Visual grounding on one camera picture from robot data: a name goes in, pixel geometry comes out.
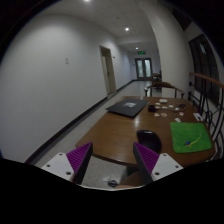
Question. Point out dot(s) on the small black box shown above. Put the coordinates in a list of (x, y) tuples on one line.
[(151, 108)]

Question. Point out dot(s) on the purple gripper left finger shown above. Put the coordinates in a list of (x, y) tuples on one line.
[(71, 166)]

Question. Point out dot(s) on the glass double door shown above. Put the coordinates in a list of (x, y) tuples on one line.
[(143, 68)]

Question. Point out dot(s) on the wooden stair handrail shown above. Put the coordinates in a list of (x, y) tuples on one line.
[(207, 79)]

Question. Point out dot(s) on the white wall switch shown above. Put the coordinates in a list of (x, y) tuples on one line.
[(66, 61)]

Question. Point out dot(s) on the green exit sign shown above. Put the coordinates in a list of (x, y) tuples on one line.
[(141, 52)]

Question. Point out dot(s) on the black computer mouse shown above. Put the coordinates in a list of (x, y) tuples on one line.
[(150, 140)]

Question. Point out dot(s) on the dark window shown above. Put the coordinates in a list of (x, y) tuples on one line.
[(205, 64)]

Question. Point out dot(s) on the green mouse pad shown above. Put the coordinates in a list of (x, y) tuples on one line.
[(189, 137)]

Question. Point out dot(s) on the black laptop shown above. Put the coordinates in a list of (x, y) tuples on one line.
[(129, 107)]

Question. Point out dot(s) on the wooden door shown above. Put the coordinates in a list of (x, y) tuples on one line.
[(108, 71)]

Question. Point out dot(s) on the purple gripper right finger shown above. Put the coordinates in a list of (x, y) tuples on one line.
[(154, 166)]

